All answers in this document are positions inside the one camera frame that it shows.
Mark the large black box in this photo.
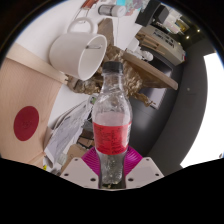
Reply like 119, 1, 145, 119
134, 0, 162, 28

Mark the long ceiling light panel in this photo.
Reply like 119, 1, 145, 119
179, 51, 224, 169

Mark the red-handled paint brush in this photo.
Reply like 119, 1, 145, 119
80, 0, 100, 10

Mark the printed newspaper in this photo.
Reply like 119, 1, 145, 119
43, 96, 98, 164

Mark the small paint jar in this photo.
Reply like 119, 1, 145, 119
97, 3, 127, 18

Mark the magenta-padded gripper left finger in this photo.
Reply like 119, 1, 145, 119
59, 146, 101, 189

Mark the white cabinet with pictures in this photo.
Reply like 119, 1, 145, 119
139, 24, 186, 66

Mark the small black box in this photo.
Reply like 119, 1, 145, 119
156, 4, 172, 25

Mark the white ceramic mug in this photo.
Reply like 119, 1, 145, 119
48, 16, 108, 82

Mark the golden rocky sculpture on board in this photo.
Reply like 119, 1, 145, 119
66, 18, 179, 108

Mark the flat round red coaster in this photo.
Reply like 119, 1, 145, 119
13, 105, 40, 142

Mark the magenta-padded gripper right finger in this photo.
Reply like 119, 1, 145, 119
124, 145, 165, 190

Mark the dark wall screen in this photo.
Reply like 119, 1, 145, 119
141, 58, 175, 110

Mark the clear red-labelled plastic bottle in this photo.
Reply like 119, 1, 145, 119
91, 60, 134, 186

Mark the brown cardboard box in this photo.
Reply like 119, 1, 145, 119
61, 143, 88, 173

